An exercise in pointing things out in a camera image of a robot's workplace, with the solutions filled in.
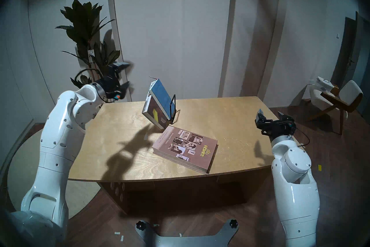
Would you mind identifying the dark green potted plant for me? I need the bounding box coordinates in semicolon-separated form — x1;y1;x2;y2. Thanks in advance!
55;0;122;89

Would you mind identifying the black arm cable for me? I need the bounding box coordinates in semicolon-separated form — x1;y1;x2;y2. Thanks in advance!
75;68;101;85
295;128;310;147

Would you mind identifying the blue cover book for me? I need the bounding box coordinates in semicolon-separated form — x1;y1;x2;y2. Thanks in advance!
149;77;175;120

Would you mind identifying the grey metal base plate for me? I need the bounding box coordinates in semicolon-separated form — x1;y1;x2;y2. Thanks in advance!
136;219;239;247

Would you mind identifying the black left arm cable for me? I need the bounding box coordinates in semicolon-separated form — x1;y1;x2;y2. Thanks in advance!
75;68;101;85

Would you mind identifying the large brown HOMES book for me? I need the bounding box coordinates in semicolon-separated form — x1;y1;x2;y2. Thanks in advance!
152;125;218;174

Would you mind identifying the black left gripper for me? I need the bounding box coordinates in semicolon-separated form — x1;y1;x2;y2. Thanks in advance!
98;61;130;102

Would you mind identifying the grey door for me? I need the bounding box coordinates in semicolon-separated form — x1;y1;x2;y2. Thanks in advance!
332;12;370;116

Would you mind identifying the round cream rug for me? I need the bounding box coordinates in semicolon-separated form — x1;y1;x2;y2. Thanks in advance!
6;129;101;219

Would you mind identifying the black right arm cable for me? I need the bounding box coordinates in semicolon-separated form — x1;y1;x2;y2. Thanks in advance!
295;128;310;147

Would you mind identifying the wooden table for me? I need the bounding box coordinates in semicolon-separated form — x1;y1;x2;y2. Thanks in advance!
69;96;304;215

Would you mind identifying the white plastic device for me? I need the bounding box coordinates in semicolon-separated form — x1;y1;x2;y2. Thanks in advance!
316;76;335;92

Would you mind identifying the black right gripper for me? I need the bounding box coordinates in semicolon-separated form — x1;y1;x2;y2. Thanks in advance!
255;109;297;137

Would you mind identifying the wooden armchair with white cushions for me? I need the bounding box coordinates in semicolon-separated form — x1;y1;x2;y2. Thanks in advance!
306;80;364;135

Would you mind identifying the black wire bookend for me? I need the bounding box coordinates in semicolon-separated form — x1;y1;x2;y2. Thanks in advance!
169;94;180;126

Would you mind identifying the dark book with yellow mark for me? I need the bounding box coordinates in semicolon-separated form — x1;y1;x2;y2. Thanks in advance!
142;92;171;130

